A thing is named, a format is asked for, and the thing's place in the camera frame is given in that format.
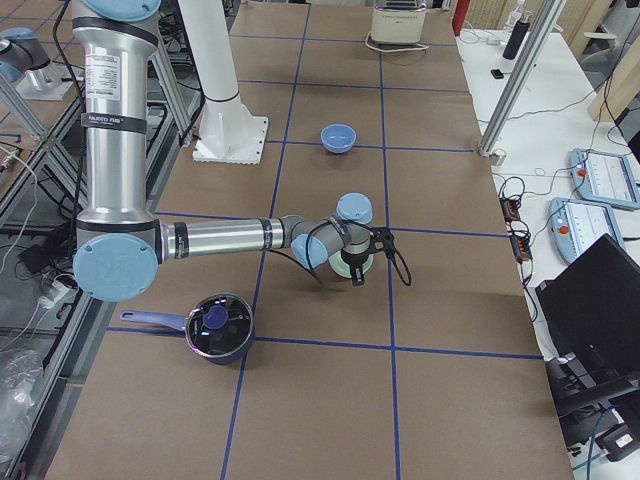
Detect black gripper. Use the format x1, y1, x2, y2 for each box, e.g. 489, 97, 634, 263
341, 250, 370, 286

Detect green bowl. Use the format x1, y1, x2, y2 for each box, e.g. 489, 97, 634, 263
329, 252, 374, 279

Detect blue bowl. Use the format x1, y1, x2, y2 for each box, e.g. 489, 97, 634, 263
320, 123, 357, 154

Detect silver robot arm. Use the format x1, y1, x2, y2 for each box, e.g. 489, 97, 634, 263
1, 27, 71, 101
72, 1, 373, 302

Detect dark blue saucepan with lid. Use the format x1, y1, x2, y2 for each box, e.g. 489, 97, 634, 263
119, 293, 255, 365

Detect orange black adapter box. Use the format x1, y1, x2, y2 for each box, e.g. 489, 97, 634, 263
500, 198, 521, 223

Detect lower blue teach pendant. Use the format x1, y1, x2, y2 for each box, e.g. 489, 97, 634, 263
549, 197, 625, 264

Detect blue teach pendant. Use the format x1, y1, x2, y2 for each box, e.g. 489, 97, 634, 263
549, 197, 625, 264
568, 148, 639, 210

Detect black laptop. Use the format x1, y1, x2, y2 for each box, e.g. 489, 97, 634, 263
536, 234, 639, 375

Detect cream toaster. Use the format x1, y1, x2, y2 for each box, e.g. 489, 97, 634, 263
370, 0, 427, 45

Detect upper blue teach pendant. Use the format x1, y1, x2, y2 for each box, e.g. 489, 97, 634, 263
568, 148, 639, 210

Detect black water bottle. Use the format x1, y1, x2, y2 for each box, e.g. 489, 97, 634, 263
503, 11, 531, 60

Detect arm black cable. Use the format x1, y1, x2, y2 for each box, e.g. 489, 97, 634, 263
272, 219, 413, 289

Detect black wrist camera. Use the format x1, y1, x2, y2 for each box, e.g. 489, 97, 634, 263
368, 227, 396, 260

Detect white pedestal column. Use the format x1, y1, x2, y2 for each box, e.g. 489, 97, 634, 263
179, 0, 268, 165

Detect aluminium frame post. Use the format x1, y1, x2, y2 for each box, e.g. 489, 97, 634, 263
478, 0, 566, 166

